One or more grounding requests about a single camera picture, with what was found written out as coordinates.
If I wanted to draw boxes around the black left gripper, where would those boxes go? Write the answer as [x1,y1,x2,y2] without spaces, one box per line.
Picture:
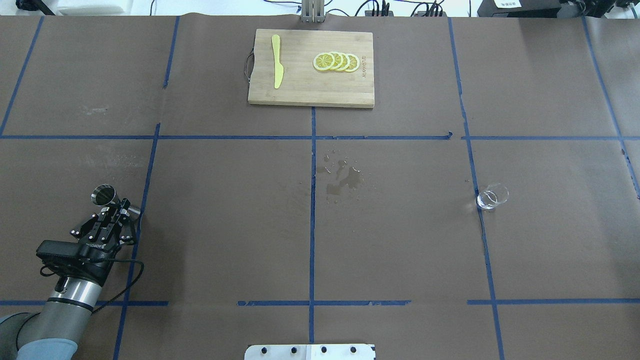
[70,198,138,273]

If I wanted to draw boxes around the steel jigger measuring cup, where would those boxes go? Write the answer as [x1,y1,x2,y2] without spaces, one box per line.
[90,184,142,220]

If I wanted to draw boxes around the clear glass shaker cup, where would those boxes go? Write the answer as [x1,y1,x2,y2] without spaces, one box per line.
[476,183,510,211]

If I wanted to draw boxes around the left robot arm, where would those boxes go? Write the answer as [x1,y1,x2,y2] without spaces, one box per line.
[1,198,140,360]

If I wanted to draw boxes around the yellow plastic knife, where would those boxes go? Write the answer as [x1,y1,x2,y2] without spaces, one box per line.
[270,34,285,90]

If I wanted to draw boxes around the bamboo cutting board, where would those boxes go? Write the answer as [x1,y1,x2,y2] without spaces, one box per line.
[247,29,375,109]

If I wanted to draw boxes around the lemon slice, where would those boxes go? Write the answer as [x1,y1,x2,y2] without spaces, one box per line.
[312,52,336,72]
[329,51,346,71]
[343,54,361,73]
[336,53,351,72]

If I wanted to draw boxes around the black box with label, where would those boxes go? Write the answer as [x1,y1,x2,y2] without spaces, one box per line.
[477,0,562,18]

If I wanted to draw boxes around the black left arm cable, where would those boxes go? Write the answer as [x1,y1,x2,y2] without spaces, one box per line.
[39,257,146,315]

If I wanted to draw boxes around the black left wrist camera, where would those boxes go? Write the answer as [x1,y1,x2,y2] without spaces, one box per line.
[36,240,86,276]

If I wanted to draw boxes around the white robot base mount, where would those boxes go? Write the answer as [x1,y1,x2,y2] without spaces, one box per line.
[244,343,377,360]

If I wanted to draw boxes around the aluminium frame post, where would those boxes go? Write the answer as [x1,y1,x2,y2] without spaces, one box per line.
[300,0,326,23]

